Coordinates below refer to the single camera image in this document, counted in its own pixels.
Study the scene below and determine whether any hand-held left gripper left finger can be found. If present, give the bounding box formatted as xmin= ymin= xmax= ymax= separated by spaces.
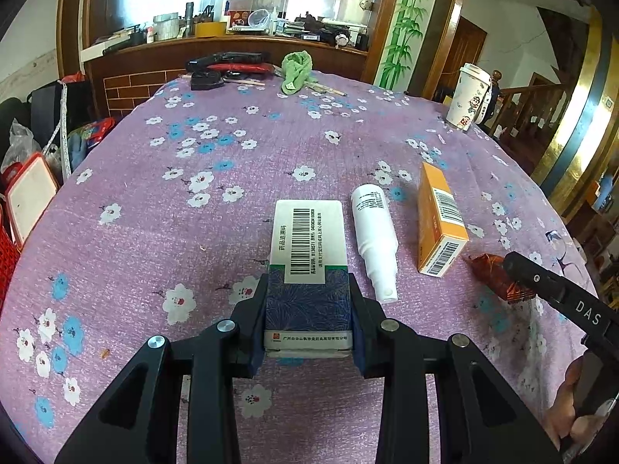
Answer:
xmin=53 ymin=273 xmax=269 ymax=464

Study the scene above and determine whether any colourful packet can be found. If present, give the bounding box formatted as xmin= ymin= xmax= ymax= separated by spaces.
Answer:
xmin=67 ymin=117 xmax=117 ymax=162

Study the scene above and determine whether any orange cardboard box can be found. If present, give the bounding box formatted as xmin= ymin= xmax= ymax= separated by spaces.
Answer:
xmin=417 ymin=162 xmax=471 ymax=278

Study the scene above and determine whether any wooden stair railing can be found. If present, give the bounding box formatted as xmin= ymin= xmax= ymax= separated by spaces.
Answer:
xmin=484 ymin=70 xmax=576 ymax=175

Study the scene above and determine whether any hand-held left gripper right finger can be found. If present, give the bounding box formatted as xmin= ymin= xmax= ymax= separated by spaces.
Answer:
xmin=348 ymin=273 xmax=564 ymax=464

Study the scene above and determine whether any red plastic basket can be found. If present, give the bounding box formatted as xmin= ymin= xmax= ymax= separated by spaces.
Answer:
xmin=0 ymin=203 xmax=22 ymax=310

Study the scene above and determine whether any black bag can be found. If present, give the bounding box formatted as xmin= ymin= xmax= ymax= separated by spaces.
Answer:
xmin=26 ymin=80 xmax=92 ymax=121

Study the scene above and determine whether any green bamboo wall decal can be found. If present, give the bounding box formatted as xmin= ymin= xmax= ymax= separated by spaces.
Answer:
xmin=380 ymin=0 xmax=436 ymax=90

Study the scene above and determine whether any white strap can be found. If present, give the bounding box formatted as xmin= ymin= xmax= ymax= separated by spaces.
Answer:
xmin=41 ymin=81 xmax=71 ymax=182

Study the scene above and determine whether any brown shiny snack wrapper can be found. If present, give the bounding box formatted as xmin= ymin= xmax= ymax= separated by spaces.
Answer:
xmin=463 ymin=254 xmax=535 ymax=303

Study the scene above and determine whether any blue and white medicine box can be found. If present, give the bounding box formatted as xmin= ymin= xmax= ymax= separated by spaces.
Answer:
xmin=263 ymin=199 xmax=354 ymax=359

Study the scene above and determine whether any green cloth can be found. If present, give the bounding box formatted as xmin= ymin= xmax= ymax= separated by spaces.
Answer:
xmin=280 ymin=51 xmax=314 ymax=95

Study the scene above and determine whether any black toy gun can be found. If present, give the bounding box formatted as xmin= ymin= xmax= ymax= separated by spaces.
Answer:
xmin=188 ymin=51 xmax=272 ymax=69

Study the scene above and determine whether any person's right hand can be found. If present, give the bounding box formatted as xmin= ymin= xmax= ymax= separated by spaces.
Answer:
xmin=545 ymin=357 xmax=598 ymax=452

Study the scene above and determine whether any purple floral tablecloth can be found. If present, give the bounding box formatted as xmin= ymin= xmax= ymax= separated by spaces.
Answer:
xmin=0 ymin=70 xmax=600 ymax=464

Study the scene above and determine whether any red-rimmed container lid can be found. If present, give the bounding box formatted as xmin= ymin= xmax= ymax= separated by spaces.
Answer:
xmin=5 ymin=152 xmax=60 ymax=247

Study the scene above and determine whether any brown wooden door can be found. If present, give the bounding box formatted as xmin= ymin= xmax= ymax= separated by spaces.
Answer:
xmin=450 ymin=15 xmax=488 ymax=89

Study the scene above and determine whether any clear plastic bag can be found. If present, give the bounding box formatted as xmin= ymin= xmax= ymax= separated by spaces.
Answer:
xmin=0 ymin=121 xmax=42 ymax=175

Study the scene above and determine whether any red pouch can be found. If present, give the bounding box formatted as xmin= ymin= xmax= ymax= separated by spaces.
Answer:
xmin=213 ymin=63 xmax=275 ymax=73

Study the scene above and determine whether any white spray bottle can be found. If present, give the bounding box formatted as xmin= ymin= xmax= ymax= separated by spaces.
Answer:
xmin=351 ymin=184 xmax=400 ymax=304

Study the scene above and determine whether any black key case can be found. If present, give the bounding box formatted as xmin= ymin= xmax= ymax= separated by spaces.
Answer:
xmin=190 ymin=72 xmax=226 ymax=91

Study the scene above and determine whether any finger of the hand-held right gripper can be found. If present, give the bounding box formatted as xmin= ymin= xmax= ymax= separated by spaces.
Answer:
xmin=502 ymin=250 xmax=571 ymax=307

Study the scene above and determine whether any white printed tumbler cup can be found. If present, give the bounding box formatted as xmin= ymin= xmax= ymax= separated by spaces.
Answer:
xmin=446 ymin=63 xmax=493 ymax=132

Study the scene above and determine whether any wooden window frame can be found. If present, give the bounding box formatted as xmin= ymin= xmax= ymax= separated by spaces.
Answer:
xmin=55 ymin=0 xmax=475 ymax=121

